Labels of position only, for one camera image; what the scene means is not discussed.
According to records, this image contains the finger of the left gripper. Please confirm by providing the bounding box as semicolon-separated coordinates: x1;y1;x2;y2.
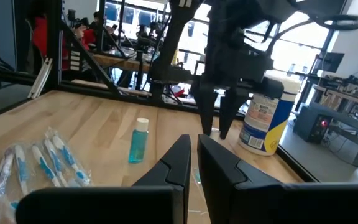
198;81;219;137
218;86;250;140

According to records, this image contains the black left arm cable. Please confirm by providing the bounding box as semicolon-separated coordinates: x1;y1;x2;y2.
286;0;358;32

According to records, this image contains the white wipes canister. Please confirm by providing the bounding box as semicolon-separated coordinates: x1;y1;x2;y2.
237;72;301;156

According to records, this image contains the black computer tower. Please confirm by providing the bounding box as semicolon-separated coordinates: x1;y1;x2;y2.
293;104;334;144

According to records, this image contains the person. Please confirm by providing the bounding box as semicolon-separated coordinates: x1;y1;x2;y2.
91;11;117;41
30;17;70;72
73;23;98;50

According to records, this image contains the grey metal workbench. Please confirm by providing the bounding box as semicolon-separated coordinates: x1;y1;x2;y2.
309;81;358;167

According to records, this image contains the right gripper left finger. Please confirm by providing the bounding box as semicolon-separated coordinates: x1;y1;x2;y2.
16;134;192;224

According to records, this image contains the black monitor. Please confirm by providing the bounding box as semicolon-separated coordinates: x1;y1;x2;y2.
319;52;346;74

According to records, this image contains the white aluminium rail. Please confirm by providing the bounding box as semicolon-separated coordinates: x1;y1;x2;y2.
27;57;54;100

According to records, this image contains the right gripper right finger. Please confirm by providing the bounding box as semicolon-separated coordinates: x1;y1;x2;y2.
197;134;358;224

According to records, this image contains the small blue mouthwash bottle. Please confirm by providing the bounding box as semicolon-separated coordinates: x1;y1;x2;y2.
128;117;150;164

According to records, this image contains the wooden background table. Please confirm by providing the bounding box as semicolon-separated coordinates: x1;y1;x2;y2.
92;53;155;74

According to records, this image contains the blue white toothbrush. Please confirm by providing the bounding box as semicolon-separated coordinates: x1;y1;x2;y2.
43;138;71;188
30;144;62;189
51;134;92;187
13;144;31;197

